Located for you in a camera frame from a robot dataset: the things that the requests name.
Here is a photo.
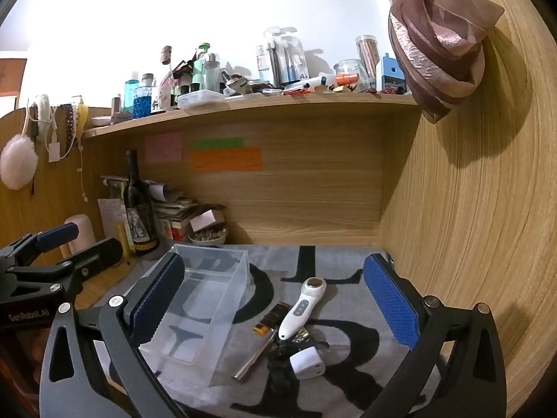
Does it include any blue pencil sharpener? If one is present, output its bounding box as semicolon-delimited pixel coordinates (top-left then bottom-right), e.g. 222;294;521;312
376;54;407;94

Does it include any green sticky note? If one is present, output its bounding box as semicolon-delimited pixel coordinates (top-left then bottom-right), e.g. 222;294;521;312
195;137;244;150

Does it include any clear jar of sticks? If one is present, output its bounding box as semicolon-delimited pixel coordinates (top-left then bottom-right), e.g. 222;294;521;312
355;35;379;89

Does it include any orange sticky note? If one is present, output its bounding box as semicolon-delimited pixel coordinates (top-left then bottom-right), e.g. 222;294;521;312
191;146;264;173

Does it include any brown pink scarf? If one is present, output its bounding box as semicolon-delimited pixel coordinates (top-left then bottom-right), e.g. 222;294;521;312
388;0;504;124

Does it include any grey rug with black letters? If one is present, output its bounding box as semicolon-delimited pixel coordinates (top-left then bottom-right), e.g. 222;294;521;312
141;245;408;417

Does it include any dark wine bottle elephant label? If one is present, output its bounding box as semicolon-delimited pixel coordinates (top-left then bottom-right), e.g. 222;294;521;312
124;150;159;256

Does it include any white handwritten paper note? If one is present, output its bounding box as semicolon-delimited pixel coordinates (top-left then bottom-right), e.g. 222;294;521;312
97;198;126;238

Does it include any key bunch with black strap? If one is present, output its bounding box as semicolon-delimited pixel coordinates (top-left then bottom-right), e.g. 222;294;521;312
264;328;330;395

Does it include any clear plastic storage box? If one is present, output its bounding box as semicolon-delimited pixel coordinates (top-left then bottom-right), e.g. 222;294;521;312
140;243;249;387

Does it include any pink sticky note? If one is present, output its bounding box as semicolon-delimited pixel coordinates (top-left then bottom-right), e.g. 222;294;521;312
146;132;182;164

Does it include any white power adapter plug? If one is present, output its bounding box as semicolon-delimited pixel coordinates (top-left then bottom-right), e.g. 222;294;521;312
289;346;326;380

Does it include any white handheld massager device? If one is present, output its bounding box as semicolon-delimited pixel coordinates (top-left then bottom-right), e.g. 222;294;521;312
277;277;327;341

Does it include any blue glass bottle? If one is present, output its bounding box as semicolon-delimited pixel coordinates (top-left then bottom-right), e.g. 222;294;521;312
132;73;155;119

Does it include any silver metal pen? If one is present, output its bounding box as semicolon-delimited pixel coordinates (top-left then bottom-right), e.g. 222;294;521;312
232;328;277;382

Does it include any white card box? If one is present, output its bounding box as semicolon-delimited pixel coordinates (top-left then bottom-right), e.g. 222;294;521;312
190;209;225;232

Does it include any white bowl of stones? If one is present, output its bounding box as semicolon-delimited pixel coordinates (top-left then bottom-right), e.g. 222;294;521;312
189;227;228;247

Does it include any clear lidded shelf box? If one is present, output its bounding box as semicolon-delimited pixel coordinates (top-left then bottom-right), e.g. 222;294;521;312
176;90;225;109

